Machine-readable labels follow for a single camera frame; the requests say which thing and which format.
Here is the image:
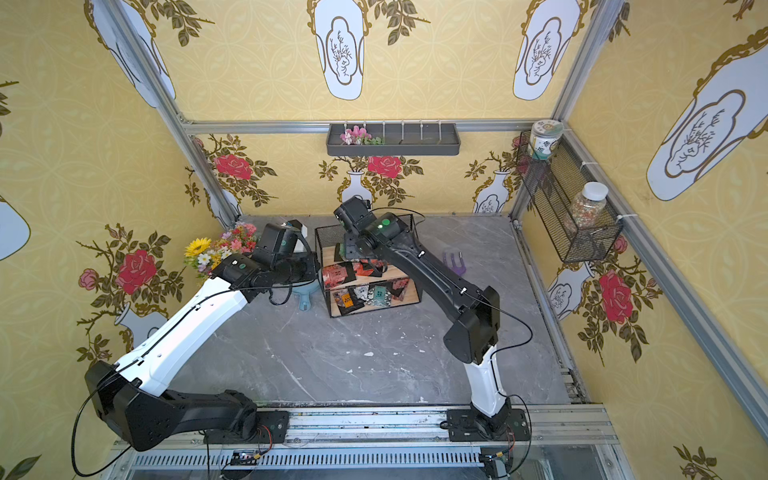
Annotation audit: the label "red black tea bag front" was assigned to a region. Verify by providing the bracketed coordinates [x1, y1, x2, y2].
[322, 262, 357, 290]

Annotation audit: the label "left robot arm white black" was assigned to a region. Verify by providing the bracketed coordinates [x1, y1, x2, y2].
[85, 220, 319, 452]

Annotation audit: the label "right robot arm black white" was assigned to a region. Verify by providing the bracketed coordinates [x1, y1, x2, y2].
[334, 197, 532, 442]

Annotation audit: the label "lower shelf tea bags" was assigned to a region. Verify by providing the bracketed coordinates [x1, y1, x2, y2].
[331, 278, 411, 315]

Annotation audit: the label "colourful artificial flower bouquet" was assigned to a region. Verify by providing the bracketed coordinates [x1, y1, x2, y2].
[184, 222, 259, 278]

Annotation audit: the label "small pink flowers in tray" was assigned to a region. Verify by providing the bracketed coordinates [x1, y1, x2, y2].
[340, 125, 383, 145]

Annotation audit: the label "purple garden fork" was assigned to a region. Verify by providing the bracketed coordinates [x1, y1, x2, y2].
[443, 251, 467, 277]

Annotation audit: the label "white lidded printed jar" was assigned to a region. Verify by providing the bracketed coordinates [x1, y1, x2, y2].
[528, 119, 565, 160]

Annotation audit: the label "clear jar white lid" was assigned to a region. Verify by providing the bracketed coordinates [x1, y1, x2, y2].
[565, 181, 609, 235]

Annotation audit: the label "black wire mesh shelf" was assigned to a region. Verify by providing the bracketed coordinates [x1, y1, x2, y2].
[314, 224, 422, 318]

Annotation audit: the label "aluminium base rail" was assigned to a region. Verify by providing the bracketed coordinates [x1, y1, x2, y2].
[102, 404, 634, 479]

